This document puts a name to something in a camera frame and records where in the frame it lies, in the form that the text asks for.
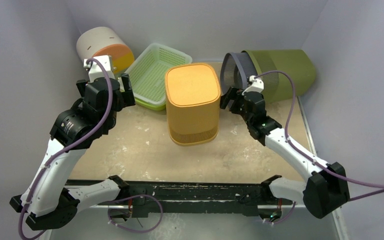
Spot light green mesh tray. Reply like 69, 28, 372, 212
125, 43, 193, 106

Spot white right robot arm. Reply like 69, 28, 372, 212
220, 87, 351, 219

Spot white drawer cabinet coloured fronts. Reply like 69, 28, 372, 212
76, 26, 135, 74

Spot aluminium frame rail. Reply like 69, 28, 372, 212
47, 184, 342, 210

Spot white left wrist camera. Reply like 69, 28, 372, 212
83, 55, 116, 83

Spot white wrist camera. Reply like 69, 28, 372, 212
83, 55, 116, 83
242, 75, 265, 96

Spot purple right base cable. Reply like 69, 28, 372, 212
261, 193, 298, 226

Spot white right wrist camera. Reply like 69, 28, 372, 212
242, 75, 265, 96

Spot olive green waste basket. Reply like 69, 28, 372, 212
244, 49, 316, 103

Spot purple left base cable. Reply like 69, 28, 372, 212
107, 193, 164, 234

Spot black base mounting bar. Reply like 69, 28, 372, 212
96, 180, 294, 219

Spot green solid tray underneath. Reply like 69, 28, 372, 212
135, 98, 166, 111

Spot yellow slatted waste basket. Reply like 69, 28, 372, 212
164, 62, 221, 147

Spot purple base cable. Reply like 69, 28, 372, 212
107, 193, 164, 234
261, 193, 298, 226

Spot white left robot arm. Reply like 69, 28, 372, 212
9, 73, 135, 231

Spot grey slatted waste basket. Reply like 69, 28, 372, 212
220, 51, 257, 95

